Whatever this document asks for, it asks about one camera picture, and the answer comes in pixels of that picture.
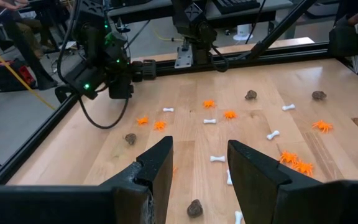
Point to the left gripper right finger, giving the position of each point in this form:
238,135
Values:
291,205

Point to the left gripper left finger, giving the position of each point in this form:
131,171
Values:
57,205

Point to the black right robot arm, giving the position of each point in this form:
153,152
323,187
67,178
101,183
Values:
92,40

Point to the grey desk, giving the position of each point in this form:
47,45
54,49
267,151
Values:
154,9

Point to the white round floor device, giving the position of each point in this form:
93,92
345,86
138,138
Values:
242,32

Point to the black keyboard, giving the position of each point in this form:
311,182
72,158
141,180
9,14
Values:
235,4

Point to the black red tool bag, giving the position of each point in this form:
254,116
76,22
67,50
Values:
8,76

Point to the black equipment block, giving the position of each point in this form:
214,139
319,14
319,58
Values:
343,40

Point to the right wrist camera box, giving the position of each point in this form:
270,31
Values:
120,88

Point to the black rounded frame bracket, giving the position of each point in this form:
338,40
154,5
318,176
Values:
61,93

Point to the black aluminium table frame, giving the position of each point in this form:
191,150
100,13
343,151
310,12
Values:
259,54

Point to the black diagonal frame brace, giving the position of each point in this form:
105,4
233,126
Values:
284,28

